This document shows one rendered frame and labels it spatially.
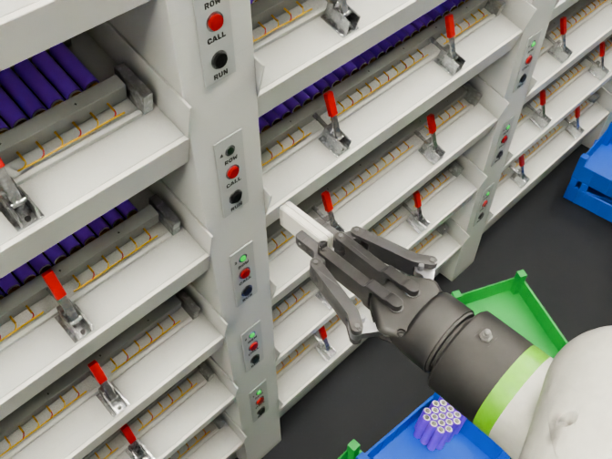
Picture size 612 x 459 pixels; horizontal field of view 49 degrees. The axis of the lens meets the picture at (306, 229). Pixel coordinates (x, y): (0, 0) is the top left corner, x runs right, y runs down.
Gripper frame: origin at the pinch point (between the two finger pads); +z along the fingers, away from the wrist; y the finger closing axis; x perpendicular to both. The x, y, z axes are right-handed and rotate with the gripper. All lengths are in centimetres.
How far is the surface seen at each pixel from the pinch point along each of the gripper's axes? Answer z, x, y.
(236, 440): 14, -71, -5
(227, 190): 11.9, -1.8, -1.4
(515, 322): -6, -85, 67
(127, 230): 19.1, -6.8, -11.8
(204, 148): 12.1, 6.3, -3.6
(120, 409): 13.1, -30.7, -22.8
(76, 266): 18.9, -6.9, -19.2
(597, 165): 6, -77, 121
